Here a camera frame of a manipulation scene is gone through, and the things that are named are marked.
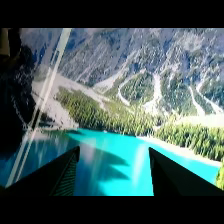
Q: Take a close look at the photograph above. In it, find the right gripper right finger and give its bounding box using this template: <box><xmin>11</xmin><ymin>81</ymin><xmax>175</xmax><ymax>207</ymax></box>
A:
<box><xmin>148</xmin><ymin>146</ymin><xmax>224</xmax><ymax>197</ymax></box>

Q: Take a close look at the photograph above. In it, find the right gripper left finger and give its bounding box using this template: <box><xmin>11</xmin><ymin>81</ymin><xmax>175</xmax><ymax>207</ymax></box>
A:
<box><xmin>0</xmin><ymin>145</ymin><xmax>81</xmax><ymax>197</ymax></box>

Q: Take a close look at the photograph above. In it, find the black garment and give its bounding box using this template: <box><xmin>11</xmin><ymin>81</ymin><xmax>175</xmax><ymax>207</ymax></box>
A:
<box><xmin>0</xmin><ymin>28</ymin><xmax>37</xmax><ymax>134</ymax></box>

